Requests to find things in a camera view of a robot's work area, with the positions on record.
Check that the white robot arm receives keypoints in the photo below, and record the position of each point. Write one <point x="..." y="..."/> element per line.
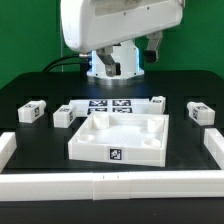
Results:
<point x="126" y="53"/>

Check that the white U-shaped fence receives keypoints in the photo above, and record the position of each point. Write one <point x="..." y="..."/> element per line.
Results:
<point x="34" y="167"/>

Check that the white square tabletop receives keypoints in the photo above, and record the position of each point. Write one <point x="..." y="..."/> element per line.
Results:
<point x="122" y="138"/>

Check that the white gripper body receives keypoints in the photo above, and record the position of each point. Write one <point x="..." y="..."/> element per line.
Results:
<point x="93" y="24"/>

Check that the white marker base plate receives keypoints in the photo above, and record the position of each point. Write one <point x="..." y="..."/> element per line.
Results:
<point x="84" y="107"/>

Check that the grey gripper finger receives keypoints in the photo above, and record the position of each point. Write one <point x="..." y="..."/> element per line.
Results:
<point x="151" y="54"/>
<point x="112" y="68"/>

